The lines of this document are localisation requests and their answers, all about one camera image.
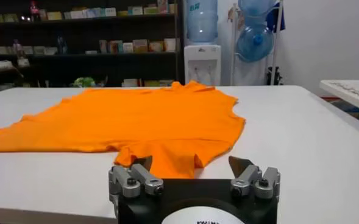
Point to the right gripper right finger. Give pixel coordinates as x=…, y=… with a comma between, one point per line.
x=249, y=176

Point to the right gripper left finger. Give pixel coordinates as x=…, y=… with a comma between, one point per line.
x=127, y=179

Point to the orange t-shirt white print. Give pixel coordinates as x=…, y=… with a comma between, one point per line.
x=136, y=121

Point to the red white medicine box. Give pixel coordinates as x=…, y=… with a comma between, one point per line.
x=131, y=82

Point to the black tripod stand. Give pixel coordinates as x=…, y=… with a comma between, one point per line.
x=273, y=76

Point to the bowl with green items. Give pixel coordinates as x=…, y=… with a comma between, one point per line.
x=84, y=82

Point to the white water dispenser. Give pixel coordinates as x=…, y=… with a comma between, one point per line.
x=202, y=64

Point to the white side table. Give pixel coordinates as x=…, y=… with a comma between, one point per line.
x=350, y=94

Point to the small white box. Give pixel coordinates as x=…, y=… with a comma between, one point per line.
x=128, y=48

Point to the orange picture box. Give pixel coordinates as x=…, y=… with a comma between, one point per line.
x=115, y=47

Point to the white metal jug rack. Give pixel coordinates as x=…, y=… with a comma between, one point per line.
x=275, y=45

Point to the cream yellow box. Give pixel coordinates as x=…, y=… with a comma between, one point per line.
x=140, y=45

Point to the blue white tall box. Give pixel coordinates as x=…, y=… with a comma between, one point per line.
x=103, y=46

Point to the blue plastic bottle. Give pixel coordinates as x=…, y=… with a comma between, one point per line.
x=62, y=45

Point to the black shelving unit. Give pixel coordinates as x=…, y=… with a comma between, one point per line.
x=84, y=30

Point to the dark blue cloth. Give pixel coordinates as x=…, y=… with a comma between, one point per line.
x=273, y=18

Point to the black low shelf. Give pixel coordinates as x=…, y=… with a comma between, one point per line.
x=2, y=76

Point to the blue water jug with label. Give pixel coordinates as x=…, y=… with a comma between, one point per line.
x=202, y=21

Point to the white box green print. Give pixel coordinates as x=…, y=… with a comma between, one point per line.
x=108, y=12

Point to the clear plastic bottle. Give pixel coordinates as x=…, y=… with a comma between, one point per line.
x=18, y=48

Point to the white flat box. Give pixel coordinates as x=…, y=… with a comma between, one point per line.
x=74, y=14

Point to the orange tall box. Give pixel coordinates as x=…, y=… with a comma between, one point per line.
x=172, y=8

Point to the colourful tall box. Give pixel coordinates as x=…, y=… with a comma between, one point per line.
x=163, y=6

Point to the yellow flat box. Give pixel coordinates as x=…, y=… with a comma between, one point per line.
x=54, y=16

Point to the cola bottle red label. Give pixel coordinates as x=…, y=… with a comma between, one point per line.
x=34, y=10

